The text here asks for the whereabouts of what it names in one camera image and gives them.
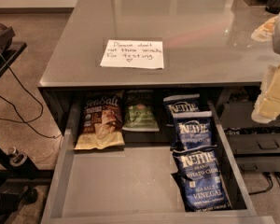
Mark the blue Kettle bag rear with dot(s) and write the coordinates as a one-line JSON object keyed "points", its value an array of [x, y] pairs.
{"points": [[180, 103]]}

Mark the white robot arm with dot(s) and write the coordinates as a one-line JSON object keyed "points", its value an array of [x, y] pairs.
{"points": [[276, 36]]}

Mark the blue kettle bag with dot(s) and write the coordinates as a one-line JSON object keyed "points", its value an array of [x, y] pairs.
{"points": [[192, 130], [201, 181], [180, 103]]}

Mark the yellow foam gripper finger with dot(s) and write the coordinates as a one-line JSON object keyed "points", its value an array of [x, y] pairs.
{"points": [[267, 106]]}

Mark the grey open top drawer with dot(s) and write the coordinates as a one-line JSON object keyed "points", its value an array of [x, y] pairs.
{"points": [[135, 185]]}

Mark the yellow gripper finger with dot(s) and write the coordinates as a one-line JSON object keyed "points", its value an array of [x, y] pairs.
{"points": [[265, 31]]}

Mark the brown sea salt chip bag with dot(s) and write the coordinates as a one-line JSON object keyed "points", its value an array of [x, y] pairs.
{"points": [[101, 121]]}

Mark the white handwritten paper note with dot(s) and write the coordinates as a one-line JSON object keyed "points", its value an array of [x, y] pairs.
{"points": [[133, 54]]}

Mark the dark lower side drawers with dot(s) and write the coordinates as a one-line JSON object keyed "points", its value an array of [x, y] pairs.
{"points": [[255, 146]]}

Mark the grey cabinet with counter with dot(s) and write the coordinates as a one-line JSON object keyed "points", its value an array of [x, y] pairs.
{"points": [[206, 43]]}

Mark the green jalapeno chip bag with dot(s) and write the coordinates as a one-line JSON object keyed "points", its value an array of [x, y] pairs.
{"points": [[139, 115]]}

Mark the blue Kettle bag front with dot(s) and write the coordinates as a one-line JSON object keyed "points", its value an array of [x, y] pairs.
{"points": [[201, 181]]}

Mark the blue Kettle bag middle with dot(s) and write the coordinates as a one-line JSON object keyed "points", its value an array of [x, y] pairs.
{"points": [[192, 130]]}

